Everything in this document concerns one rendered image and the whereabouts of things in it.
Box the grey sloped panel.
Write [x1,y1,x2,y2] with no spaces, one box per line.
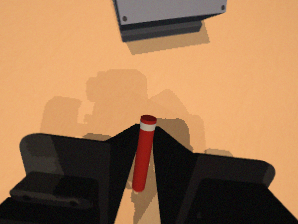
[113,0,227,42]

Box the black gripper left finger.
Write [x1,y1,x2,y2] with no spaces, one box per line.
[19,124,140,224]

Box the red peg with white band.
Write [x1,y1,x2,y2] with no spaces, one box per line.
[132,115,157,192]

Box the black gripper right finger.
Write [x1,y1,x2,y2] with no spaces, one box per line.
[153,126,276,224]

